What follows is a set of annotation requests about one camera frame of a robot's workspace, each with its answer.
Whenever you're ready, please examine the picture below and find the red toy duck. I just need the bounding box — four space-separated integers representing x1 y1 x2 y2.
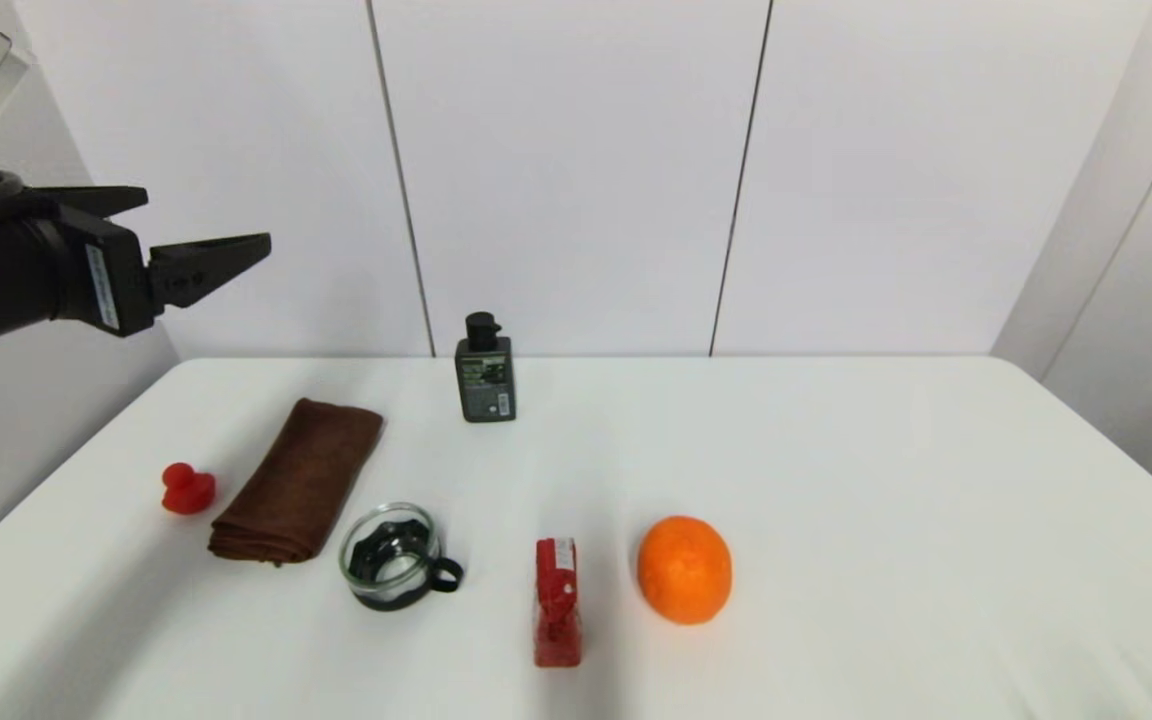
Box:
160 461 217 516

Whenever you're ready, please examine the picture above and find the brown folded cloth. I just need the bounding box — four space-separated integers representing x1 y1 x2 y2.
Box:
208 398 385 567

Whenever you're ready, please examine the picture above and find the dark green pump bottle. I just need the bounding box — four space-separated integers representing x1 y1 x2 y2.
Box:
454 311 517 424

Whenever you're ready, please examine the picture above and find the red snack packet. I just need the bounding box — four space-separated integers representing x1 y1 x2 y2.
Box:
533 538 583 669

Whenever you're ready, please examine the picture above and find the orange fruit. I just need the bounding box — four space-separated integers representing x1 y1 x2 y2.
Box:
636 515 735 627

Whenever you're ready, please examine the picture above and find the glass cup with black handle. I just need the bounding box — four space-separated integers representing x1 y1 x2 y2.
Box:
339 503 464 612

